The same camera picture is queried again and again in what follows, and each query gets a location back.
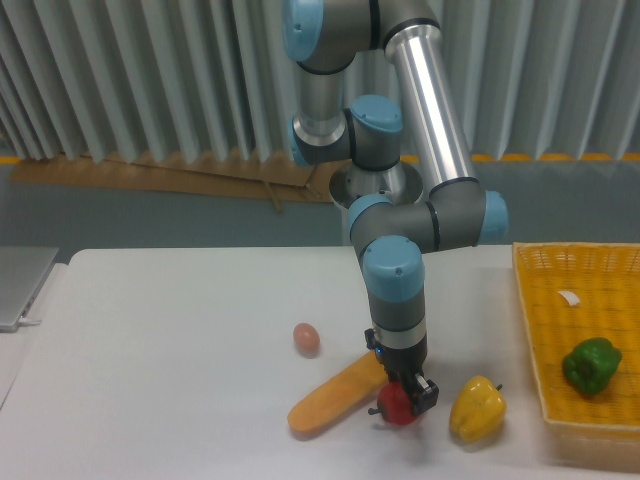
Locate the green bell pepper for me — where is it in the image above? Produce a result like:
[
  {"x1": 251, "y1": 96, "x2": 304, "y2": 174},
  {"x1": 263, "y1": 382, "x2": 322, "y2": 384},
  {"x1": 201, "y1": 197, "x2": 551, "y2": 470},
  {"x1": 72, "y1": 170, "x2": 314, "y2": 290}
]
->
[{"x1": 562, "y1": 337, "x2": 623, "y2": 396}]

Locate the white paper label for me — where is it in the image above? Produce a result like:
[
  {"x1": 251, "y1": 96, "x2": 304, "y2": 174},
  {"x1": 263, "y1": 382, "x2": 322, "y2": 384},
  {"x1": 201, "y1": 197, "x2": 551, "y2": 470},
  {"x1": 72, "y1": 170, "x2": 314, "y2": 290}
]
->
[{"x1": 558, "y1": 290, "x2": 581, "y2": 308}]

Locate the silver laptop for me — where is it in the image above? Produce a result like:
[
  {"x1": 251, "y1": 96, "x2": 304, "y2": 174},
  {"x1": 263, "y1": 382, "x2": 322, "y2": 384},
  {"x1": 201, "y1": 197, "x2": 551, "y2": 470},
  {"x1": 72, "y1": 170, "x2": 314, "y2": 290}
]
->
[{"x1": 1, "y1": 246, "x2": 59, "y2": 333}]

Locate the white laptop charger plug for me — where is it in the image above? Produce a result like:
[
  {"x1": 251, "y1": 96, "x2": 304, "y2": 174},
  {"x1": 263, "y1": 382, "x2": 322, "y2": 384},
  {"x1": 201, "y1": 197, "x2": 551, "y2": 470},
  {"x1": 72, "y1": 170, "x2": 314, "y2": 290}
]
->
[{"x1": 17, "y1": 318, "x2": 42, "y2": 327}]

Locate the long orange bread loaf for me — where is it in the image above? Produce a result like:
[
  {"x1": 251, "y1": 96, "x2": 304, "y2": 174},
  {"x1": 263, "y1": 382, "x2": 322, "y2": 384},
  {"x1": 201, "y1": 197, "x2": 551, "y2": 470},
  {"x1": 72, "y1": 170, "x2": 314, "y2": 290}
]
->
[{"x1": 287, "y1": 352, "x2": 387, "y2": 438}]

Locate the red bell pepper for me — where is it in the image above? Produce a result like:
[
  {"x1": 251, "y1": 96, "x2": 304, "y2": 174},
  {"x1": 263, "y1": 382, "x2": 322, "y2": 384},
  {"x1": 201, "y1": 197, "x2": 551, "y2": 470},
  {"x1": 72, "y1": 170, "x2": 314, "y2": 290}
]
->
[{"x1": 368, "y1": 382, "x2": 418, "y2": 426}]

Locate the brown egg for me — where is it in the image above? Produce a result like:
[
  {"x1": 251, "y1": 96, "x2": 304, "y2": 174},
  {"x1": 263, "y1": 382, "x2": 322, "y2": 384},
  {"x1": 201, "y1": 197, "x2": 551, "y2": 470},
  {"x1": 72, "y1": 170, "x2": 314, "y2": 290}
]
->
[{"x1": 293, "y1": 323, "x2": 320, "y2": 357}]

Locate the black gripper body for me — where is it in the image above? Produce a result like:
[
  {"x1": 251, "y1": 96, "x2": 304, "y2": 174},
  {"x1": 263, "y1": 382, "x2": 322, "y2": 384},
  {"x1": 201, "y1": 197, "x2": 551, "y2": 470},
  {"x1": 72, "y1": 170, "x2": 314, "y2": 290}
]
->
[{"x1": 364, "y1": 328, "x2": 428, "y2": 382}]

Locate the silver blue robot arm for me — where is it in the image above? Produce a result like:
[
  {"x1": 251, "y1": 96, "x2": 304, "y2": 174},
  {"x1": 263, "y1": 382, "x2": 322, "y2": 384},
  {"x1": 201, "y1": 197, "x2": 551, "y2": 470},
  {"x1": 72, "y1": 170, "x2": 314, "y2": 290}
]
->
[{"x1": 282, "y1": 1, "x2": 508, "y2": 417}]

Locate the yellow bell pepper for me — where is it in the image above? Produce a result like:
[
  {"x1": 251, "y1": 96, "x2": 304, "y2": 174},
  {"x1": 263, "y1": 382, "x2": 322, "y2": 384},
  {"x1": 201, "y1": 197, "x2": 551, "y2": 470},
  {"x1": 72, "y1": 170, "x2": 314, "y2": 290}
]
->
[{"x1": 449, "y1": 376, "x2": 507, "y2": 443}]

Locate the yellow woven basket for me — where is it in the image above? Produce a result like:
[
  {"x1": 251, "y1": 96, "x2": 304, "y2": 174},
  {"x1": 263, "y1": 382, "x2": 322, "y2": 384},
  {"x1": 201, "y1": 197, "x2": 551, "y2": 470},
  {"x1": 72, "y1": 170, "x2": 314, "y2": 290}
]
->
[{"x1": 512, "y1": 242, "x2": 639, "y2": 439}]

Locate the brown cardboard sheet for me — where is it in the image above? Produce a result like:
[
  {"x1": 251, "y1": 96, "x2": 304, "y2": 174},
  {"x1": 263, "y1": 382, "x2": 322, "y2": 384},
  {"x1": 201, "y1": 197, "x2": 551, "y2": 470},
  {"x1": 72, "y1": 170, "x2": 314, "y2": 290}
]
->
[{"x1": 1, "y1": 149, "x2": 338, "y2": 212}]

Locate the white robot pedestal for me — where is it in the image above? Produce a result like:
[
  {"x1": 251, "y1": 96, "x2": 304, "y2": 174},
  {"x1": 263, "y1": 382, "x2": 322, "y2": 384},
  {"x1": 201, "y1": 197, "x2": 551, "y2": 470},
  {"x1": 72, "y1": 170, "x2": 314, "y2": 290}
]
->
[{"x1": 328, "y1": 160, "x2": 426, "y2": 247}]

